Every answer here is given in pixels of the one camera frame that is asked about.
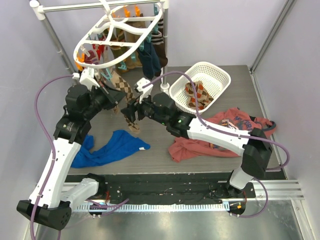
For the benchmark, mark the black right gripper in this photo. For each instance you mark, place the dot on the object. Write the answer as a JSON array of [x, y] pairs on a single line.
[[133, 110]]

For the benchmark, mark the white metal drying rack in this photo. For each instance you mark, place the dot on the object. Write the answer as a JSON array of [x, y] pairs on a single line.
[[101, 32]]

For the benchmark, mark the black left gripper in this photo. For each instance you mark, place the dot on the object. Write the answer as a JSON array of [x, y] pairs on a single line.
[[113, 96]]

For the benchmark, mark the orange argyle sock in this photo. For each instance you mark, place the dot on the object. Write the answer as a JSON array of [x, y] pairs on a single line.
[[203, 101], [192, 87]]

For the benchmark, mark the navy blue sock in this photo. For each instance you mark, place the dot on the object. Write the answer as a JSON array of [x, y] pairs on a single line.
[[149, 60]]

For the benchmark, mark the white perforated plastic basket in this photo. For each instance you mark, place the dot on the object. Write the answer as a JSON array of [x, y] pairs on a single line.
[[210, 82]]

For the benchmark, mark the white clip sock hanger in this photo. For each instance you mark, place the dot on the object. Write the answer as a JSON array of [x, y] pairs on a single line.
[[108, 53]]

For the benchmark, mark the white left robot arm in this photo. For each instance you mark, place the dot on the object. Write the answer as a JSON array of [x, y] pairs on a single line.
[[48, 205]]

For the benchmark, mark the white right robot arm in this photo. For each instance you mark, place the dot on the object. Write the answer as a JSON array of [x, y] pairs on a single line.
[[252, 146]]

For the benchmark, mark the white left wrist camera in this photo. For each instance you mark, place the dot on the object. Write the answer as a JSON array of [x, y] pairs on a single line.
[[86, 78]]

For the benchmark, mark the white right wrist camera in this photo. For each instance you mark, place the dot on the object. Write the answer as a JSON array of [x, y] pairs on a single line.
[[144, 88]]

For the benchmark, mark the blue cloth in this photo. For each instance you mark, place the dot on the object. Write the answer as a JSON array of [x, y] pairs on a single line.
[[120, 146]]

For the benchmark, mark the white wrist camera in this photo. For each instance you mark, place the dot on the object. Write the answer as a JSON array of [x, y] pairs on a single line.
[[86, 78], [144, 88]]

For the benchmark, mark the red t-shirt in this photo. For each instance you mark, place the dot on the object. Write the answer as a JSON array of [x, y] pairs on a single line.
[[183, 149]]

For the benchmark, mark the maroon purple striped sock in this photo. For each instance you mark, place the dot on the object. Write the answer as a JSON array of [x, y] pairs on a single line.
[[92, 58]]

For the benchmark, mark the brown argyle sock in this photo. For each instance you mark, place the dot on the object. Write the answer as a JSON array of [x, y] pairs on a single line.
[[122, 85]]

